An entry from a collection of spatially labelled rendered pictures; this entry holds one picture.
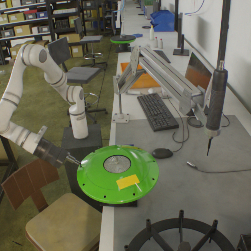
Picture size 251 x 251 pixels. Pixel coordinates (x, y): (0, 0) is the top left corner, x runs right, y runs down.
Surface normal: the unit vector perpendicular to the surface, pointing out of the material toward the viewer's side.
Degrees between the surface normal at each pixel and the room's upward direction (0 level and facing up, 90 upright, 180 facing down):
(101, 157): 8
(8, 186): 90
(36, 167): 90
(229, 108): 0
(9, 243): 0
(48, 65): 105
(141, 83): 94
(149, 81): 94
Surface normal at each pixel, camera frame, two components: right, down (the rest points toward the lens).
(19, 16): 0.00, 0.54
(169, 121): -0.16, -0.82
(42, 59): 0.91, 0.33
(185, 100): -0.94, 0.23
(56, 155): 0.47, -0.70
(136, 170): 0.06, -0.80
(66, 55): 0.93, 0.05
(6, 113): 0.58, -0.32
